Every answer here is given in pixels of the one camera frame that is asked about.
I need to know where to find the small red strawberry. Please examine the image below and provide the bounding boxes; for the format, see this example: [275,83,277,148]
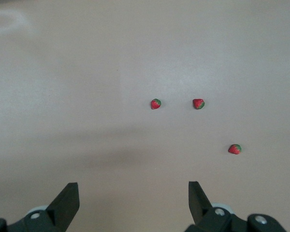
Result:
[192,98,205,111]
[228,144,242,155]
[150,98,162,110]

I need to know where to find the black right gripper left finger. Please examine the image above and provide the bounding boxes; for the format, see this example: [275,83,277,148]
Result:
[0,182,80,232]

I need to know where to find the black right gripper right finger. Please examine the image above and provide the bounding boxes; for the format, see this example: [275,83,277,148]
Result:
[185,181,288,232]

